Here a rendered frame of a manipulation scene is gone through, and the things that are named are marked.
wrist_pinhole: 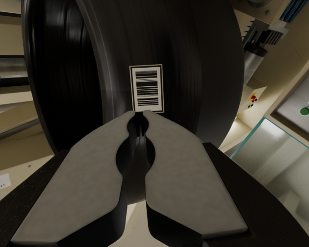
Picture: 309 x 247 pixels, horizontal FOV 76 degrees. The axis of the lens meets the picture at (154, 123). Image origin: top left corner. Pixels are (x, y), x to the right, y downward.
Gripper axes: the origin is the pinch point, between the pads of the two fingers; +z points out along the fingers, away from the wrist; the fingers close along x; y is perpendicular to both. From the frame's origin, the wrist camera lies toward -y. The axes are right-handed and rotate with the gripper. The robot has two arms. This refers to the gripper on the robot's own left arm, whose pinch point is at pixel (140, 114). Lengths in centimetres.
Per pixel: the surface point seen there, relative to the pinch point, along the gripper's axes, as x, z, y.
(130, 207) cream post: -15, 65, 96
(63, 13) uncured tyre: -25, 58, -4
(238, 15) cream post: 26, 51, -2
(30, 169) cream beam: -49, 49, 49
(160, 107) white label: 1.8, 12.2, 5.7
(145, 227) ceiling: -16, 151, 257
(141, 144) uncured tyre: -1.1, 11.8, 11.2
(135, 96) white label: -1.3, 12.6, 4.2
